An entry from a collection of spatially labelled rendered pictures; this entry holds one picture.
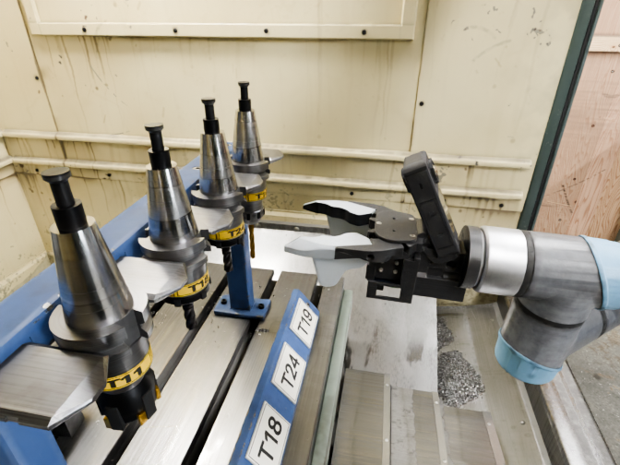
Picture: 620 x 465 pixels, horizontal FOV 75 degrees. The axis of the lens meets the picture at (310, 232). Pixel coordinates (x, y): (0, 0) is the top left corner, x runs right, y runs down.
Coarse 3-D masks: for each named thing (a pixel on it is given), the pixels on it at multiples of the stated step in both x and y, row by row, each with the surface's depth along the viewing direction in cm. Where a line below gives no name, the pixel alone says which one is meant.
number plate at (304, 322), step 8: (304, 304) 72; (296, 312) 69; (304, 312) 71; (312, 312) 73; (296, 320) 68; (304, 320) 70; (312, 320) 71; (296, 328) 67; (304, 328) 68; (312, 328) 70; (304, 336) 67; (312, 336) 69; (304, 344) 67
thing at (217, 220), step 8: (192, 208) 45; (200, 208) 45; (208, 208) 45; (200, 216) 43; (208, 216) 43; (216, 216) 43; (224, 216) 43; (208, 224) 41; (216, 224) 41; (224, 224) 42; (216, 232) 41
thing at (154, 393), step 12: (144, 384) 32; (156, 384) 34; (108, 396) 30; (120, 396) 30; (132, 396) 31; (144, 396) 31; (156, 396) 34; (108, 408) 30; (120, 408) 30; (132, 408) 31; (144, 408) 32; (156, 408) 33; (108, 420) 31; (120, 420) 31; (132, 420) 32; (144, 420) 32
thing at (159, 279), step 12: (120, 264) 35; (132, 264) 35; (144, 264) 35; (156, 264) 35; (168, 264) 35; (180, 264) 35; (132, 276) 33; (144, 276) 33; (156, 276) 33; (168, 276) 33; (180, 276) 34; (144, 288) 32; (156, 288) 32; (168, 288) 32; (180, 288) 33; (156, 300) 31
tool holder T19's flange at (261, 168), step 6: (264, 156) 58; (234, 162) 55; (258, 162) 55; (264, 162) 55; (234, 168) 55; (240, 168) 54; (246, 168) 54; (252, 168) 54; (258, 168) 55; (264, 168) 55; (264, 174) 56; (264, 180) 56
